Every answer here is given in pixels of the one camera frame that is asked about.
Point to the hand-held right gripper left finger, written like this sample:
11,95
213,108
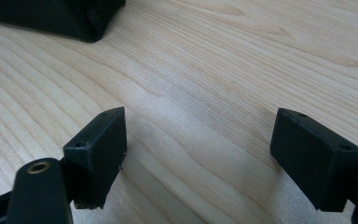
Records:
97,158

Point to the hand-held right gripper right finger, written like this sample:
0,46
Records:
313,161

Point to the black fabric bag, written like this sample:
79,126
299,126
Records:
59,15

